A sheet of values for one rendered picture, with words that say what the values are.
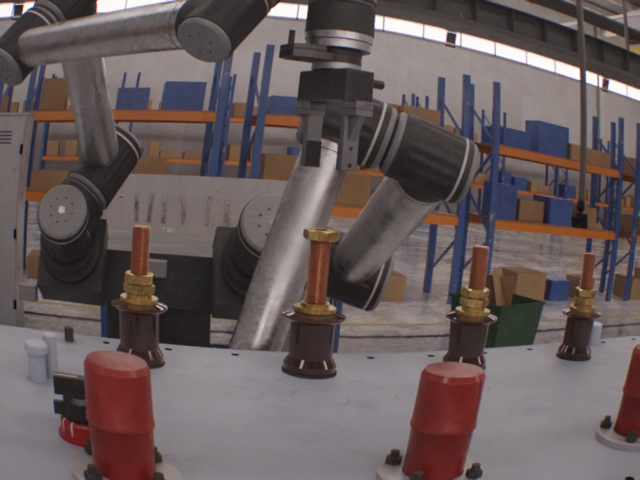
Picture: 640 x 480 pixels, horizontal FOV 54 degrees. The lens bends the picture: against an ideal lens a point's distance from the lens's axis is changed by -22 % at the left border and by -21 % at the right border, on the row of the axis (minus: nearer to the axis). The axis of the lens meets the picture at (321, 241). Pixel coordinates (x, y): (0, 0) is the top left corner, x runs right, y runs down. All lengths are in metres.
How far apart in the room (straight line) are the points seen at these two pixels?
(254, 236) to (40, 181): 6.73
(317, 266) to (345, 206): 7.98
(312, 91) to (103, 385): 0.66
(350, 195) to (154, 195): 3.95
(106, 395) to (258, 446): 0.26
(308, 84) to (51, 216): 1.30
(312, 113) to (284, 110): 7.93
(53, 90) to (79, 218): 6.63
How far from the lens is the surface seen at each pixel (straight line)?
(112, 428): 0.65
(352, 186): 9.32
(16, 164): 5.59
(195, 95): 8.81
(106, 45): 1.35
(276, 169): 9.09
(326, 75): 1.12
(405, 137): 1.55
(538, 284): 10.57
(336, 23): 1.10
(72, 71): 1.99
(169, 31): 1.20
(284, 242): 1.51
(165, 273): 2.71
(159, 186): 5.85
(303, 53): 1.09
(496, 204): 10.15
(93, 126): 2.19
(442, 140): 1.58
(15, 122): 5.60
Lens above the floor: 1.69
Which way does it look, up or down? 6 degrees down
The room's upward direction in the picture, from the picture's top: 5 degrees clockwise
